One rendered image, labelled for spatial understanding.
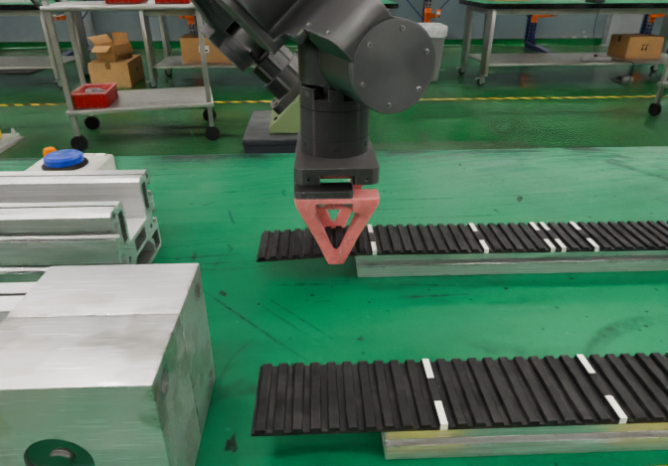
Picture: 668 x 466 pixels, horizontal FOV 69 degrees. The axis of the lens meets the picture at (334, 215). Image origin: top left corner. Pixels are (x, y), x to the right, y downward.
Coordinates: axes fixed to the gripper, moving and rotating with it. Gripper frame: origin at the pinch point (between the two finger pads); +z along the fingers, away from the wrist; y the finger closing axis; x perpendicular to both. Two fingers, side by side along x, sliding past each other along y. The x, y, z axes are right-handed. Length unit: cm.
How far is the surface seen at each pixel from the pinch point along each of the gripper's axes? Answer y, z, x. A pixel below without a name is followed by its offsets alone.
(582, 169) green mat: -25.1, 3.2, 36.8
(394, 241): 1.0, -0.3, 5.4
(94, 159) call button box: -15.2, -2.9, -27.4
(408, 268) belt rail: 1.5, 2.3, 6.7
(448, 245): 1.8, -0.3, 10.2
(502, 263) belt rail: 1.5, 1.9, 15.6
